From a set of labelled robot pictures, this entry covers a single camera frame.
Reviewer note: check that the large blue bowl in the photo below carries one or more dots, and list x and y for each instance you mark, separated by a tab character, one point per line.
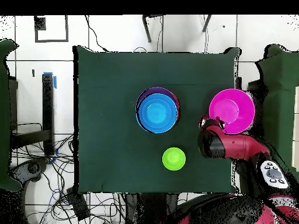
140	121

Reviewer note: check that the small blue bowl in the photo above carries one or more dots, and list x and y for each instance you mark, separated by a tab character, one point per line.
157	113

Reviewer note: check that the large pink bowl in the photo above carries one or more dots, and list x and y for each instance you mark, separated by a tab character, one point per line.
233	109

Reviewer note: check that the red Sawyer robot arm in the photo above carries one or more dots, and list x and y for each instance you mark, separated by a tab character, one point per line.
236	147

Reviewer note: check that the green bowl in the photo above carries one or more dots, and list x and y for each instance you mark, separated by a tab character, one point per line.
174	158

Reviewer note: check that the dark green table cloth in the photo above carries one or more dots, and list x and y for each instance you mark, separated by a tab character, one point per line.
116	70

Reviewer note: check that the black metal leg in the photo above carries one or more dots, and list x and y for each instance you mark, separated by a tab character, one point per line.
146	28
206	23

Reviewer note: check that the black stand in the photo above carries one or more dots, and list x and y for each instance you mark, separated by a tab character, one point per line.
255	93
48	105

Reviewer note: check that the black power adapter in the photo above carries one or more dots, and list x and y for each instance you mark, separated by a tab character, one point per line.
78	205

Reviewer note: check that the black office chair base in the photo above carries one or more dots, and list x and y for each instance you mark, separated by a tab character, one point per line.
32	168

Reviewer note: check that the green covered side table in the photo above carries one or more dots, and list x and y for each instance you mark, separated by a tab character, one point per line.
4	116
280	93

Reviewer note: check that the white boxes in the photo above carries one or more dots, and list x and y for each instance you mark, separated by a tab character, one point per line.
296	128

